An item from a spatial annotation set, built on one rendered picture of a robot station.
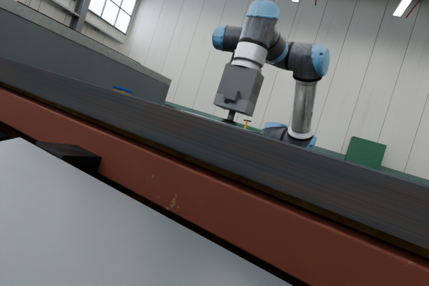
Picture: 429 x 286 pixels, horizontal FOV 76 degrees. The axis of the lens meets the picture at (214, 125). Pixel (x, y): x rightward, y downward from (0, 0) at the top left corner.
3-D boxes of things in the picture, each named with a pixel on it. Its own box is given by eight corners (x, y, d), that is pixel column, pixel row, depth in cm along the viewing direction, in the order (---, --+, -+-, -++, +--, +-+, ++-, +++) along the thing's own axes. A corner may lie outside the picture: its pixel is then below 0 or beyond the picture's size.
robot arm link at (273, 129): (261, 145, 146) (269, 121, 147) (285, 153, 139) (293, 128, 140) (253, 142, 136) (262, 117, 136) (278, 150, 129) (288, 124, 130)
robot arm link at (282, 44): (258, 36, 84) (244, 19, 74) (293, 40, 78) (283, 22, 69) (250, 60, 84) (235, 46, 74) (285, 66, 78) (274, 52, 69)
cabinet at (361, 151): (336, 192, 900) (353, 135, 901) (334, 190, 946) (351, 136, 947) (369, 203, 868) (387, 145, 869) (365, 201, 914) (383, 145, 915)
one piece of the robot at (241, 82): (223, 43, 63) (202, 110, 63) (260, 49, 59) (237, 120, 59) (237, 58, 72) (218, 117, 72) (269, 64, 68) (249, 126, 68)
